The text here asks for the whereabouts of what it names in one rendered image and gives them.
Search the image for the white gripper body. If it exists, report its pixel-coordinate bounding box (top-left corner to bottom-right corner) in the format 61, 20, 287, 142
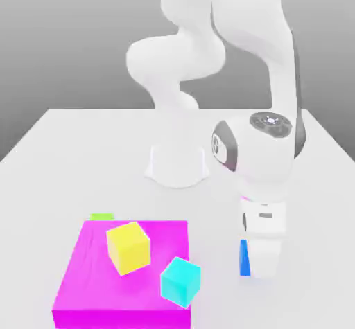
245, 235, 284, 279

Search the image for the small blue cube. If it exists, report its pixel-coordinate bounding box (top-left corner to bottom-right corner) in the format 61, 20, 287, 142
239, 239, 252, 277

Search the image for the small cyan cube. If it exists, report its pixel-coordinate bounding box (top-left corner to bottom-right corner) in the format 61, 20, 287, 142
159, 256, 202, 310

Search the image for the small yellow cube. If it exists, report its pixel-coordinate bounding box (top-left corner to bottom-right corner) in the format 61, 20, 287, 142
105, 221, 152, 277

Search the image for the large magenta box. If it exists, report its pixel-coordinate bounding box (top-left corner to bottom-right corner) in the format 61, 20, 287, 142
51, 220, 193, 329

